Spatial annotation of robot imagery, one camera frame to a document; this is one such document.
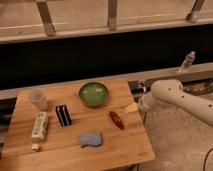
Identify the metal bracket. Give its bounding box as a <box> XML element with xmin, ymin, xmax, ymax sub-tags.
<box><xmin>186</xmin><ymin>0</ymin><xmax>205</xmax><ymax>23</ymax></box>
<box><xmin>36</xmin><ymin>0</ymin><xmax>56</xmax><ymax>36</ymax></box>
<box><xmin>107</xmin><ymin>0</ymin><xmax>117</xmax><ymax>31</ymax></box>

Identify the middle metal bracket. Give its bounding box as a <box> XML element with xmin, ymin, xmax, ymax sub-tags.
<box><xmin>107</xmin><ymin>0</ymin><xmax>117</xmax><ymax>31</ymax></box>

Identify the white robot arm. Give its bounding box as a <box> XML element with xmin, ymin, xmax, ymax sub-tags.
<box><xmin>124</xmin><ymin>79</ymin><xmax>213</xmax><ymax>127</ymax></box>

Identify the left metal bracket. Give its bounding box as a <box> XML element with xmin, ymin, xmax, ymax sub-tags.
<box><xmin>36</xmin><ymin>0</ymin><xmax>56</xmax><ymax>36</ymax></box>

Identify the white tube with cap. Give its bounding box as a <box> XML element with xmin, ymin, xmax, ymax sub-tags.
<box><xmin>31</xmin><ymin>111</ymin><xmax>48</xmax><ymax>151</ymax></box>

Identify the clear plastic cup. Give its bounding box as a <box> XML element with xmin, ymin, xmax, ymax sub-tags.
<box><xmin>28</xmin><ymin>88</ymin><xmax>48</xmax><ymax>110</ymax></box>

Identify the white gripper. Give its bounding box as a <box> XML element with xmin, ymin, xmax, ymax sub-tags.
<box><xmin>124</xmin><ymin>93</ymin><xmax>157</xmax><ymax>113</ymax></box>

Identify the black white striped eraser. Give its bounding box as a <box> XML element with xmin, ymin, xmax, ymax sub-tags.
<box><xmin>55</xmin><ymin>105</ymin><xmax>72</xmax><ymax>126</ymax></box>

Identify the green bowl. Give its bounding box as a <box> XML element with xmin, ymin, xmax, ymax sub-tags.
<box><xmin>79</xmin><ymin>82</ymin><xmax>109</xmax><ymax>107</ymax></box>

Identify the right metal bracket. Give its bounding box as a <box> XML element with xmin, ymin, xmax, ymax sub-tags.
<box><xmin>186</xmin><ymin>0</ymin><xmax>205</xmax><ymax>23</ymax></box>

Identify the red chili pepper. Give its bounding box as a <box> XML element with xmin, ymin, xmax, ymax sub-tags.
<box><xmin>109</xmin><ymin>111</ymin><xmax>124</xmax><ymax>129</ymax></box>

